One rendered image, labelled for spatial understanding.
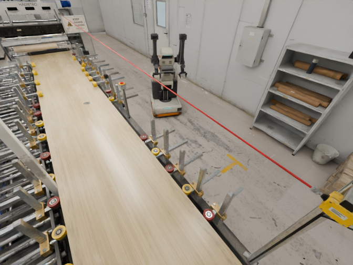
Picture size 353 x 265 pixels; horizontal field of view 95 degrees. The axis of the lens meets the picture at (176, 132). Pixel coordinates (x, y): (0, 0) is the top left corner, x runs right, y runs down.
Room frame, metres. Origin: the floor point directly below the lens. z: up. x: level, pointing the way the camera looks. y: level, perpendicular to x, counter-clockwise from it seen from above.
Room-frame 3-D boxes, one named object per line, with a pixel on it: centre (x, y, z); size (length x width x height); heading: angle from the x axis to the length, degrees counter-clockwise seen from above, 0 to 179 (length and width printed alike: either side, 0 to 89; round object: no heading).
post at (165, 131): (1.11, 0.10, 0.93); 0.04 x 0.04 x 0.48; 38
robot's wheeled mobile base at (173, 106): (3.18, 0.28, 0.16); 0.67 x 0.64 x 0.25; 14
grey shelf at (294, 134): (2.38, -1.96, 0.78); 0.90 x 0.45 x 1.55; 38
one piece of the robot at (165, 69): (2.90, 0.21, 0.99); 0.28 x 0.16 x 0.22; 104
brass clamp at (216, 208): (0.54, -0.35, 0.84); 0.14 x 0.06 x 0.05; 38
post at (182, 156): (0.92, -0.06, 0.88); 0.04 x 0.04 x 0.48; 38
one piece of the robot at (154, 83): (3.27, 0.30, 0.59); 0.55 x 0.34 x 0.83; 104
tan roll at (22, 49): (4.02, 3.05, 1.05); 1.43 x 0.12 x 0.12; 128
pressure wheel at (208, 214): (0.49, -0.26, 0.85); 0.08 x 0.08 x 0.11
